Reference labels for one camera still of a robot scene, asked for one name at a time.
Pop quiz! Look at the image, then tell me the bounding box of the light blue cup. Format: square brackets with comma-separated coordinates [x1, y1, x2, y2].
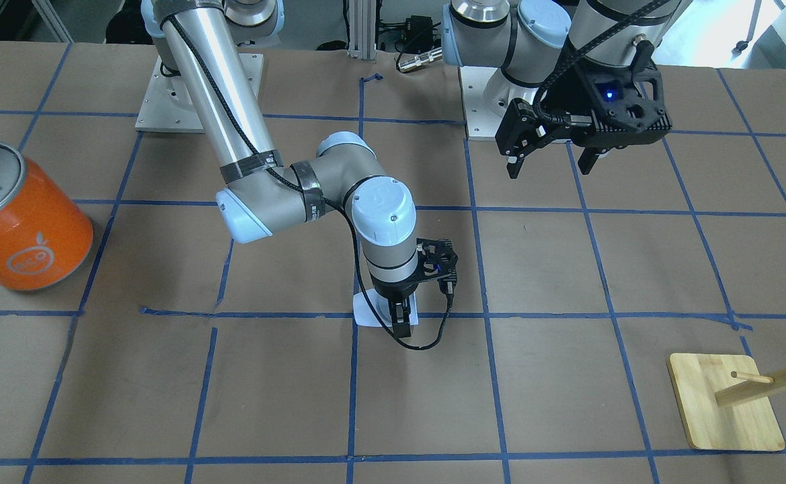
[352, 288, 392, 328]

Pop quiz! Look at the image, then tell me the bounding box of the wooden cup rack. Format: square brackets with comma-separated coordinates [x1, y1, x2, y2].
[666, 352, 786, 452]

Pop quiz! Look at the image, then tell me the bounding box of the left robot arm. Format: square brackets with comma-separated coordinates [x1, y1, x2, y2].
[440, 1, 681, 179]

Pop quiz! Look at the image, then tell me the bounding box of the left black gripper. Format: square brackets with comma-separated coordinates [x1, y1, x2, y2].
[495, 47, 672, 179]

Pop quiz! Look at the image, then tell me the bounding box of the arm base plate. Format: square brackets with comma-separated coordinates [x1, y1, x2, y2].
[459, 67, 575, 142]
[135, 52, 264, 133]

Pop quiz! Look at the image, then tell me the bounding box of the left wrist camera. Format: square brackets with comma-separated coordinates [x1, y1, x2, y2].
[581, 61, 672, 147]

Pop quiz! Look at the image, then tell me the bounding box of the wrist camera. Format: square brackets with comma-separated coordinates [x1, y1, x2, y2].
[416, 238, 458, 301]
[581, 61, 672, 147]

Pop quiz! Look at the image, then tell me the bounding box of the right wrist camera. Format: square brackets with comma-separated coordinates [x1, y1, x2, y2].
[416, 238, 458, 301]

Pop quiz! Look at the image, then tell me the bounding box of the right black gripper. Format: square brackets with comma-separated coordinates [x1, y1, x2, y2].
[374, 279, 418, 340]

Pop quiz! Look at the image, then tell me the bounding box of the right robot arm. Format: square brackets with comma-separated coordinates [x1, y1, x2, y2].
[141, 1, 436, 344]

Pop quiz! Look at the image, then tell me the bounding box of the aluminium frame post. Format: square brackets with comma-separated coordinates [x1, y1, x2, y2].
[343, 0, 379, 62]

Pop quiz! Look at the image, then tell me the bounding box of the orange can with metal lid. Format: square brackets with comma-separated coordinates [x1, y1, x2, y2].
[0, 142, 94, 291]

